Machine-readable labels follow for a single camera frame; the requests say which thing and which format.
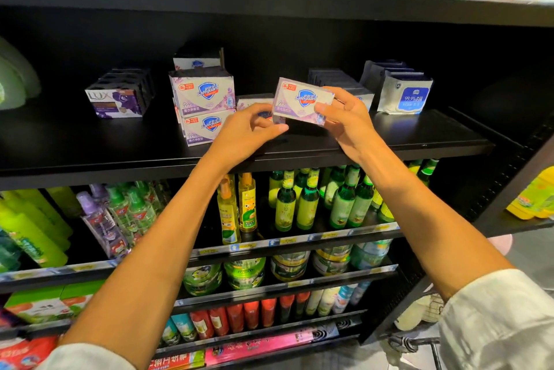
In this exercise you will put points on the person's left hand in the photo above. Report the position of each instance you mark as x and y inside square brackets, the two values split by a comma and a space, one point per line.
[242, 136]

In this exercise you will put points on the person's right hand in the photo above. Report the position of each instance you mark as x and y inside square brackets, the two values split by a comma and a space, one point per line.
[351, 123]

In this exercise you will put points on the black store shelf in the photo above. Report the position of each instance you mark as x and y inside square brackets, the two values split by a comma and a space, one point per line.
[86, 149]

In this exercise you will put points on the pale green pump soap bottle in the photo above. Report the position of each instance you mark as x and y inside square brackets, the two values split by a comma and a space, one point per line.
[13, 76]

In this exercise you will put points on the person's right forearm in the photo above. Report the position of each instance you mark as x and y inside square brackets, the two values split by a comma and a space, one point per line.
[441, 227]

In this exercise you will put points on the person's left forearm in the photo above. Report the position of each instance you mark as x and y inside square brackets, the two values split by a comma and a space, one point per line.
[147, 270]

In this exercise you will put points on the row of white blue soap boxes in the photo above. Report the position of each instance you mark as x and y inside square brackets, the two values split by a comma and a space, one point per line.
[357, 93]

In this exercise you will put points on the row of white upright packs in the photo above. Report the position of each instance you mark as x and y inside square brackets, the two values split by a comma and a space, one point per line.
[405, 93]

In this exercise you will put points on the row of purple soap boxes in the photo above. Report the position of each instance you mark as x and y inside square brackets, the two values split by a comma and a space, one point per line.
[119, 97]

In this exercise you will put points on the green lidded wipe tub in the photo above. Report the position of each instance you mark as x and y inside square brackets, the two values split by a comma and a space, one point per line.
[246, 273]
[292, 265]
[372, 253]
[202, 279]
[332, 260]

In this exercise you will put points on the row of white small bottles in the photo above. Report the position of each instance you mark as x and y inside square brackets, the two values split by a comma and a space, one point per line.
[337, 298]

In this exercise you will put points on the yellow detergent jug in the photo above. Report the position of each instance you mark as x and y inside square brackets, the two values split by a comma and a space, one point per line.
[535, 194]

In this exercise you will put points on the cream white pouch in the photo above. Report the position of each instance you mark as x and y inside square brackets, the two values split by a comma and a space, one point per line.
[420, 312]

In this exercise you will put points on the long pink packet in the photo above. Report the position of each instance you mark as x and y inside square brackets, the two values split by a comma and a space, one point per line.
[268, 344]

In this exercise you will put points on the green white box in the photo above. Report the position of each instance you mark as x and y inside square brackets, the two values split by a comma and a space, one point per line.
[85, 294]
[36, 305]

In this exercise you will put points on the yellow red packets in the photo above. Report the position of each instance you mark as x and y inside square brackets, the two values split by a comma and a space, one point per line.
[176, 359]

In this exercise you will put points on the red snack packet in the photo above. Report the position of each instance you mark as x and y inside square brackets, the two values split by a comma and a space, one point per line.
[26, 355]

